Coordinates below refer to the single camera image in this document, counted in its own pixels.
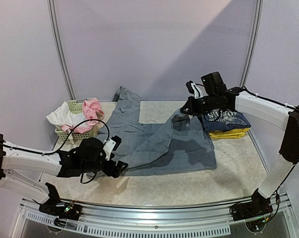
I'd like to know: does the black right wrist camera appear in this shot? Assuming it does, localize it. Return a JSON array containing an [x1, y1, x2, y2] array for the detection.
[[186, 71, 227, 99]]

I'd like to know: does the white garment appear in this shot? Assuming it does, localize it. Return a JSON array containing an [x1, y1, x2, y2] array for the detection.
[[46, 102, 86, 128]]

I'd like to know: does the left aluminium frame post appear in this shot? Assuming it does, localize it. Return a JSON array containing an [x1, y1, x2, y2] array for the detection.
[[47, 0, 76, 100]]

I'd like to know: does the aluminium frame post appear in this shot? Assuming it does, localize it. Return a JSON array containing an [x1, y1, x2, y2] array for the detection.
[[239, 0, 263, 87], [47, 0, 76, 100]]

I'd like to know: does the right aluminium frame post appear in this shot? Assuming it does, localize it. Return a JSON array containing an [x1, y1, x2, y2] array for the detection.
[[239, 0, 263, 87]]

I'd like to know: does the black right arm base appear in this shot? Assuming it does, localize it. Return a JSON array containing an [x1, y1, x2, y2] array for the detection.
[[229, 188, 280, 224]]

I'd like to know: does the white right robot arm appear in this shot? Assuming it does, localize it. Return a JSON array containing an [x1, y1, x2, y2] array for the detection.
[[181, 82, 299, 199]]

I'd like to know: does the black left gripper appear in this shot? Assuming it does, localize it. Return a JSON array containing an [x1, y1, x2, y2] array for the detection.
[[81, 155, 128, 178]]

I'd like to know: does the beige perforated laundry basket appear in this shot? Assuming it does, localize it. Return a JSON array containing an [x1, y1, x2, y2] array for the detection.
[[46, 98, 104, 141]]

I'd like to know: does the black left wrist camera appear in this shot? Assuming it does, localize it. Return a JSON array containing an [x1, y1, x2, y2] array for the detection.
[[77, 135, 121, 162]]

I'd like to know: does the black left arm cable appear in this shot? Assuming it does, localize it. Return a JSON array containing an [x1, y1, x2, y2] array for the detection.
[[0, 119, 110, 184]]

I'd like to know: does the yellow folded t-shirt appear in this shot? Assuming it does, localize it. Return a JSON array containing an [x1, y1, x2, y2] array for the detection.
[[208, 128, 249, 139]]

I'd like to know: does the grey garment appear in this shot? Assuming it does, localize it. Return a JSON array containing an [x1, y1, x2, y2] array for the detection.
[[96, 87, 217, 176]]

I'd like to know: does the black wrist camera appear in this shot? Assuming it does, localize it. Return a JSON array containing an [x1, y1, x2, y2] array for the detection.
[[186, 71, 227, 99], [77, 135, 121, 162]]

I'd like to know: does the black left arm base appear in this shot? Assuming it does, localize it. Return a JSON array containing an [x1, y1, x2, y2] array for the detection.
[[39, 183, 82, 221]]

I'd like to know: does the pink garment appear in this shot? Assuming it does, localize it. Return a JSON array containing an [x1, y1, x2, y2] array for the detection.
[[61, 98, 105, 132]]

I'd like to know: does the aluminium front rail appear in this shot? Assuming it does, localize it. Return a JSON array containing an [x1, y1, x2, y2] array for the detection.
[[12, 193, 299, 238]]

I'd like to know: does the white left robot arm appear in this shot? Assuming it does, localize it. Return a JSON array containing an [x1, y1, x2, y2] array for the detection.
[[0, 134, 128, 215]]

